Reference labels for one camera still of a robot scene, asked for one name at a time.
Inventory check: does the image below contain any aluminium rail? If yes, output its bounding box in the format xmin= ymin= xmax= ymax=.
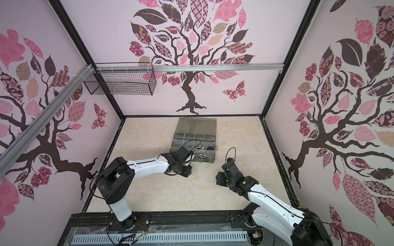
xmin=1 ymin=64 xmax=94 ymax=177
xmin=95 ymin=63 xmax=284 ymax=73

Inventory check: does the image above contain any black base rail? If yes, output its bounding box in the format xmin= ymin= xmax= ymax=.
xmin=66 ymin=210 xmax=256 ymax=232

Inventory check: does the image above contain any aluminium rail back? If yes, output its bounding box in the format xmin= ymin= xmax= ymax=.
xmin=95 ymin=63 xmax=284 ymax=73

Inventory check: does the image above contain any aluminium rail left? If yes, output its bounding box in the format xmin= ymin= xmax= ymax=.
xmin=1 ymin=64 xmax=94 ymax=177

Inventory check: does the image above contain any green transparent organizer box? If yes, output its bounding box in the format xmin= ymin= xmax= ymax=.
xmin=170 ymin=117 xmax=218 ymax=163

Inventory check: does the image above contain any white slotted cable duct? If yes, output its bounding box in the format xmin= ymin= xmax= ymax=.
xmin=70 ymin=231 xmax=249 ymax=246

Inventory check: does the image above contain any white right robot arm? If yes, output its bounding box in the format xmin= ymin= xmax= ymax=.
xmin=215 ymin=158 xmax=333 ymax=246

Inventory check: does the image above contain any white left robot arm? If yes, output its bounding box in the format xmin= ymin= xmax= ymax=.
xmin=95 ymin=147 xmax=194 ymax=222

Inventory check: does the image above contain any black wire mesh basket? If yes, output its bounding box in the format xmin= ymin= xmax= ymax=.
xmin=84 ymin=61 xmax=157 ymax=96

